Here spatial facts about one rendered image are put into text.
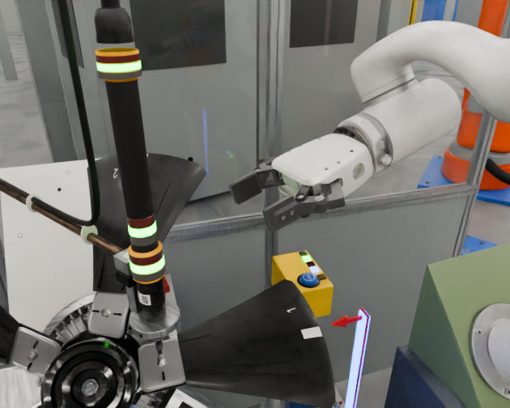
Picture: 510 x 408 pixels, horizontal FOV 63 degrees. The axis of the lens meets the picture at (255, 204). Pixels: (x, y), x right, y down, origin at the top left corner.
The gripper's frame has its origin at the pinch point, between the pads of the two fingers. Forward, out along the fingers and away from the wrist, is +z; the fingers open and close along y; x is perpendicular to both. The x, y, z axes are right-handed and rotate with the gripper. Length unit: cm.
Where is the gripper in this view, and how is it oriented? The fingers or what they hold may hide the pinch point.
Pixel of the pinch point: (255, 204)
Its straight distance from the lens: 51.4
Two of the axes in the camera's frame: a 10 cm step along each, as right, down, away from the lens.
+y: -4.6, -3.5, 8.2
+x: -2.7, -8.2, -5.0
